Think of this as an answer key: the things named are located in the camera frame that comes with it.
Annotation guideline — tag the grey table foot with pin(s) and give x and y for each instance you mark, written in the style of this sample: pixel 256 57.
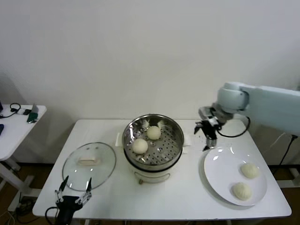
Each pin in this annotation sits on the grey table foot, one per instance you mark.
pixel 288 184

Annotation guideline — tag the perforated steel steamer basket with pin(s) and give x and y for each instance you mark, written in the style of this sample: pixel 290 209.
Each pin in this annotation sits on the perforated steel steamer basket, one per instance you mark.
pixel 166 152

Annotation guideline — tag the white electric cooker base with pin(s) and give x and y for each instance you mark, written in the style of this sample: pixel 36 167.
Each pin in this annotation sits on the white electric cooker base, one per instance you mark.
pixel 152 177

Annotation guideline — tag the green tool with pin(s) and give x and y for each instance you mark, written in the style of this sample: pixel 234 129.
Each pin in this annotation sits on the green tool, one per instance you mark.
pixel 32 117

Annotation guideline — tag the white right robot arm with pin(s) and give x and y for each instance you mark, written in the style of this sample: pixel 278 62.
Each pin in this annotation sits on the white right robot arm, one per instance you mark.
pixel 269 103

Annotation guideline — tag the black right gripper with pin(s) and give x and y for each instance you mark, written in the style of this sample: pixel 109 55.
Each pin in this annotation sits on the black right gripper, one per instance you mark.
pixel 209 130

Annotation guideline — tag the white steamed baozi bun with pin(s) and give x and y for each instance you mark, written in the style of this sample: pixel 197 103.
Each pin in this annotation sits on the white steamed baozi bun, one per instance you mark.
pixel 250 171
pixel 241 191
pixel 154 133
pixel 140 146

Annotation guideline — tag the small white item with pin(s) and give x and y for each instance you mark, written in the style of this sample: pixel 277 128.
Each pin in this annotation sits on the small white item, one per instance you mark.
pixel 21 112

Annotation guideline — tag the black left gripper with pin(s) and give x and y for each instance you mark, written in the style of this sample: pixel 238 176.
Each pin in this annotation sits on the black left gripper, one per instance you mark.
pixel 66 206

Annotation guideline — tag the white power strip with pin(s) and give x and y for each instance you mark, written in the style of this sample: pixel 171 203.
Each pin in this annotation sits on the white power strip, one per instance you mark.
pixel 15 206

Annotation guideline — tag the white side table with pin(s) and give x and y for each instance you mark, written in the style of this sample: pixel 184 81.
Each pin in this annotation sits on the white side table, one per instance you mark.
pixel 18 136

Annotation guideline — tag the round glass pot lid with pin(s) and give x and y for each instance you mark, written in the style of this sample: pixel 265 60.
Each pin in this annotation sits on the round glass pot lid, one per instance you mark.
pixel 100 164

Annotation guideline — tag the small black box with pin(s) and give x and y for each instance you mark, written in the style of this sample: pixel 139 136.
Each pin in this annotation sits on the small black box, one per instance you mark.
pixel 27 111

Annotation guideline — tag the grey wedge stand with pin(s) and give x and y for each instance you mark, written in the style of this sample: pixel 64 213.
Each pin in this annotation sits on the grey wedge stand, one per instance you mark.
pixel 35 108

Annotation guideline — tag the large white plate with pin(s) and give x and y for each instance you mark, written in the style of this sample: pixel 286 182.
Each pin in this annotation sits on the large white plate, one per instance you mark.
pixel 215 171

